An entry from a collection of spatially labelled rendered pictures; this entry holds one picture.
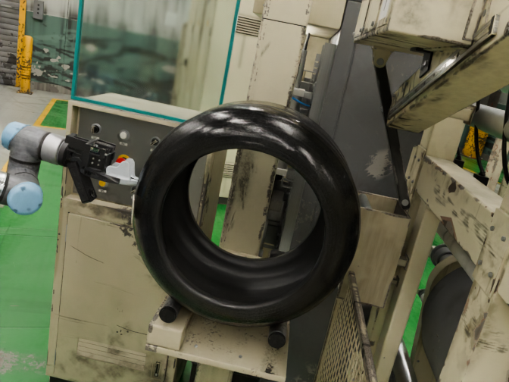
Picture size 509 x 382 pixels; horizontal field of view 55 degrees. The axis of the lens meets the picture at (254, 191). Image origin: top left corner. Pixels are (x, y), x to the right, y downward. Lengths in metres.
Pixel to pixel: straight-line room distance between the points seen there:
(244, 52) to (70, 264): 3.09
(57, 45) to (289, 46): 9.01
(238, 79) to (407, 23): 3.92
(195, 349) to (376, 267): 0.58
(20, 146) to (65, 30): 8.95
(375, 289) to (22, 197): 1.00
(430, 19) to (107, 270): 1.55
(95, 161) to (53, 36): 9.04
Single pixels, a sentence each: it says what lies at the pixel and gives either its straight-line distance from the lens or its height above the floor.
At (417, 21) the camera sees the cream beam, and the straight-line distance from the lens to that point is 0.83.
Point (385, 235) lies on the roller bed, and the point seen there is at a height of 1.13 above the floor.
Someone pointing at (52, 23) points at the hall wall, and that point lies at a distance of 10.27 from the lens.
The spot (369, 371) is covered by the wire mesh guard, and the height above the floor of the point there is 1.00.
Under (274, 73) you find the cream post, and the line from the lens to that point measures 1.43.
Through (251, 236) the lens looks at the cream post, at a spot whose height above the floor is 1.01.
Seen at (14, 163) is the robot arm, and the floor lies 1.19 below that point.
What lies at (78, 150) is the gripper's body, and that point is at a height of 1.25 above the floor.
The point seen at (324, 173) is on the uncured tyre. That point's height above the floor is 1.34.
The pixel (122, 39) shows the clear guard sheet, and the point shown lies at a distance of 1.83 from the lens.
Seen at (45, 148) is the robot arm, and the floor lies 1.24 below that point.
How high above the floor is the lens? 1.58
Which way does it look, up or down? 16 degrees down
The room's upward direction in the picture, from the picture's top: 11 degrees clockwise
